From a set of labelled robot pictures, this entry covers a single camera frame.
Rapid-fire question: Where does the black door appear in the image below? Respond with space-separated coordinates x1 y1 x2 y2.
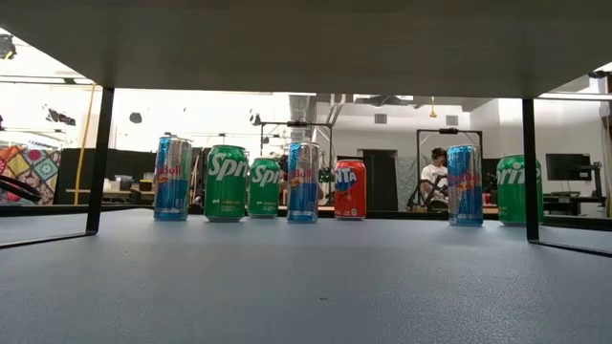
361 148 399 212

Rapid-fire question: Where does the black computer monitor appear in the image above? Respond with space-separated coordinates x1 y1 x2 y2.
545 152 593 182

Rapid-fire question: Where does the blue table mat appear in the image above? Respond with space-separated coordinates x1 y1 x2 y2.
0 208 612 344

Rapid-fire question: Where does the blue silver Red Bull can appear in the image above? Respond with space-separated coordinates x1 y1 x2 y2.
446 144 484 227
286 140 321 225
153 135 193 222

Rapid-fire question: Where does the yellow hanging cable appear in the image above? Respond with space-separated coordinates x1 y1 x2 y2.
73 84 97 205

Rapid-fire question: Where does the silver ventilation duct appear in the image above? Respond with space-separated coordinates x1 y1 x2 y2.
288 94 317 143

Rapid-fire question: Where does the wooden board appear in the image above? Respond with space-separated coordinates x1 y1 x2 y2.
0 0 612 259

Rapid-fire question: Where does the green Sprite can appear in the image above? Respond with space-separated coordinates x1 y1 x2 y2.
204 144 250 224
247 157 282 220
495 153 545 226

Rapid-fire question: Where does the person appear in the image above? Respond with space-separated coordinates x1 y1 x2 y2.
413 146 450 211

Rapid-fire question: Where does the colourful patchwork quilt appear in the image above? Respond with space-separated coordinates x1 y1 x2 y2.
0 144 62 205

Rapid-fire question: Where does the orange Fanta can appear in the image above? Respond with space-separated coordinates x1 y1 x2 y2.
333 159 368 221

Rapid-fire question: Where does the black camera gantry frame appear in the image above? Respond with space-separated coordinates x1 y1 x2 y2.
259 120 335 159
415 127 484 154

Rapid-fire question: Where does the dark office desk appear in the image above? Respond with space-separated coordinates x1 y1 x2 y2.
542 190 608 217

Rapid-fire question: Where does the black partition wall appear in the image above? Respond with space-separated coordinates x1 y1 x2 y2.
55 147 157 205

